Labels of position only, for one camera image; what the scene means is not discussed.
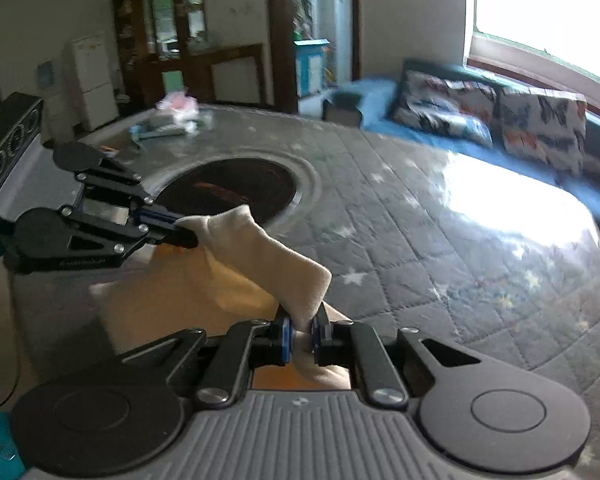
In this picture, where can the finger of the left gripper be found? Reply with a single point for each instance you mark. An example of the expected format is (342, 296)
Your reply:
(109, 190)
(70, 238)

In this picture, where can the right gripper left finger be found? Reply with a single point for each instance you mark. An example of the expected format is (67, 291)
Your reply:
(232, 359)

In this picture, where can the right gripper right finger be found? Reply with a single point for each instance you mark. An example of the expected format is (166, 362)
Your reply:
(358, 348)

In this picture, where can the cream beige garment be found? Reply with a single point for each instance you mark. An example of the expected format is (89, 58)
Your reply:
(236, 273)

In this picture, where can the flat white box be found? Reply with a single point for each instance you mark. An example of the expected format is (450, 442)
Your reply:
(161, 126)

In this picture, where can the white refrigerator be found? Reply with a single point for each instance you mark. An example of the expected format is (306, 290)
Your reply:
(89, 81)

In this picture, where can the black round induction cooktop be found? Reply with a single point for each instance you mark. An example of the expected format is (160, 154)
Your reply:
(267, 188)

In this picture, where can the grey quilted star tablecloth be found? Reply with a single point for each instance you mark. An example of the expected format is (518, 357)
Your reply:
(483, 285)

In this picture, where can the dark wooden cabinet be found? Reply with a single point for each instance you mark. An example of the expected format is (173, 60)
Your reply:
(165, 45)

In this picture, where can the blue white small cabinet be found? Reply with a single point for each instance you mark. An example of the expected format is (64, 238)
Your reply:
(310, 60)

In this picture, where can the left butterfly cushion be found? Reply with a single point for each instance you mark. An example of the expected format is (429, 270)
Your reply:
(453, 108)

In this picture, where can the butterfly cushion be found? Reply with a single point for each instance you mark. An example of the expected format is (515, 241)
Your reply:
(548, 126)
(453, 108)

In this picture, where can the right butterfly cushion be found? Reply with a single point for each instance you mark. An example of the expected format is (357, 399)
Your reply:
(548, 126)

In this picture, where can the blue sofa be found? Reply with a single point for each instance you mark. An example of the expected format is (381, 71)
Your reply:
(370, 102)

